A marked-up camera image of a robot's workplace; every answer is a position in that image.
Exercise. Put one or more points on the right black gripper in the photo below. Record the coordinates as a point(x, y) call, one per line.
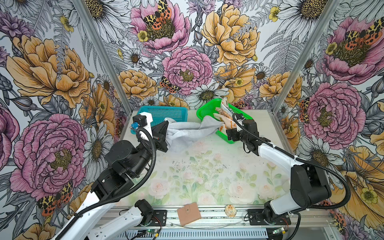
point(234, 132)

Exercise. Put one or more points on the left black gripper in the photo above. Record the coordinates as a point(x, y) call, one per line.
point(160, 137)

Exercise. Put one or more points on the grey towel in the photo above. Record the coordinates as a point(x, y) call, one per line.
point(180, 135)

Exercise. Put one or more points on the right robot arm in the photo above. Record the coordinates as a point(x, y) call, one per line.
point(309, 184)

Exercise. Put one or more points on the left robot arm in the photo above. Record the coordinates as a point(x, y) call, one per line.
point(129, 168)

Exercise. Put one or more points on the teal plastic basket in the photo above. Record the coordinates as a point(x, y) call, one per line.
point(159, 113)

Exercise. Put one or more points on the orange patterned white towel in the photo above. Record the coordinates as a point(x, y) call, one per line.
point(224, 114)

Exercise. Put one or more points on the green plastic basket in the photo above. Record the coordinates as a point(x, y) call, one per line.
point(209, 109)

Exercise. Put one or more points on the brown leather wallet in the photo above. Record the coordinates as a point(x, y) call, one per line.
point(189, 213)

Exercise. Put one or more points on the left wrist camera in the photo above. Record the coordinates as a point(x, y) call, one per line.
point(142, 120)

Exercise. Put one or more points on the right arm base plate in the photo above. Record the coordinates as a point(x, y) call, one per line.
point(259, 217)

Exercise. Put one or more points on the aluminium front rail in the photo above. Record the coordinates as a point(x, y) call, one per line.
point(215, 225)

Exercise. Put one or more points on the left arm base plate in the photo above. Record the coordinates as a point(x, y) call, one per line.
point(158, 218)

